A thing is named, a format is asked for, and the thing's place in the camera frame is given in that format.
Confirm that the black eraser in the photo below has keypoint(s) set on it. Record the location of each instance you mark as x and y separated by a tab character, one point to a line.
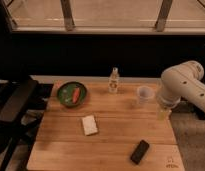
139	152

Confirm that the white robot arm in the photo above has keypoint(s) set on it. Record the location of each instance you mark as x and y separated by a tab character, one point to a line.
183	81

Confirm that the clear glass bottle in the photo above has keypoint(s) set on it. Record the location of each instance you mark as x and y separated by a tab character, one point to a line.
114	80

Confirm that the orange carrot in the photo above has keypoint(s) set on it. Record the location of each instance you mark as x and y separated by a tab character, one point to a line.
76	94

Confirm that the green bowl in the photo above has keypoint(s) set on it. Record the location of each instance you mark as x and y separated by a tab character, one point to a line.
65	93

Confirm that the white sponge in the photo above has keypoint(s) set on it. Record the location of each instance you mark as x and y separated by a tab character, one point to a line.
89	125

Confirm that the clear plastic cup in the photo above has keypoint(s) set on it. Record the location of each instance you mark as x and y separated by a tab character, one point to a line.
144	94

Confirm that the black office chair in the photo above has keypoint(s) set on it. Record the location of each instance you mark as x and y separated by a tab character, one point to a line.
27	94

